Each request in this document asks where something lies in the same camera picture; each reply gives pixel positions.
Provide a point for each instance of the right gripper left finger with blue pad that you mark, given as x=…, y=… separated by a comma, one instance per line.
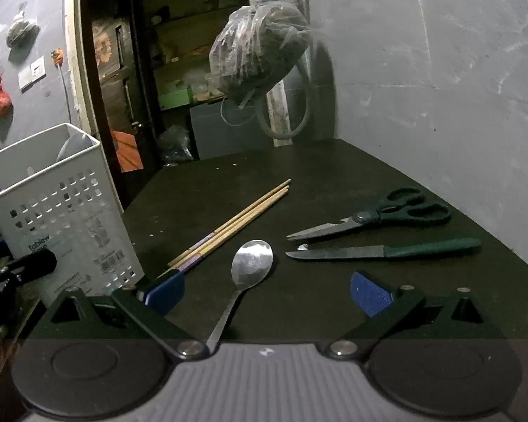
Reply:
x=147, y=305

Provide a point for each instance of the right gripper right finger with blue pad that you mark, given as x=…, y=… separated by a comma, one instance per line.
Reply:
x=386, y=310

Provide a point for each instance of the metal spoon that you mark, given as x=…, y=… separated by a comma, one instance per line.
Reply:
x=251, y=265

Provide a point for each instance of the white perforated utensil basket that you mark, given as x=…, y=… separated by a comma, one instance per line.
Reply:
x=68, y=207

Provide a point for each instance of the black slotted spatula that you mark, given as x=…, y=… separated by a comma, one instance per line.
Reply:
x=75, y=144

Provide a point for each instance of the wooden chopstick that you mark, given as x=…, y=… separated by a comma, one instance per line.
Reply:
x=241, y=214
x=230, y=231

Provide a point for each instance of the green box on shelf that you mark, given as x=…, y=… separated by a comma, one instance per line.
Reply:
x=175, y=99

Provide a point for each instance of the small hanging mesh bag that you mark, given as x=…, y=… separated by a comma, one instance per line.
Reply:
x=22, y=31

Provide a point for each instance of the hanging plastic bag dark contents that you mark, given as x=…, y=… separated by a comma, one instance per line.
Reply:
x=257, y=48

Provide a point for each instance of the green handled knife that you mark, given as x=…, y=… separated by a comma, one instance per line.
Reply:
x=380, y=251

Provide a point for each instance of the white wall switch plate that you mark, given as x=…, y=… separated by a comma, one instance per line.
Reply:
x=31, y=74

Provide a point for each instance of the orange wall hook ornament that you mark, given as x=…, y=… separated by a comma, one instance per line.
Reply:
x=57, y=57

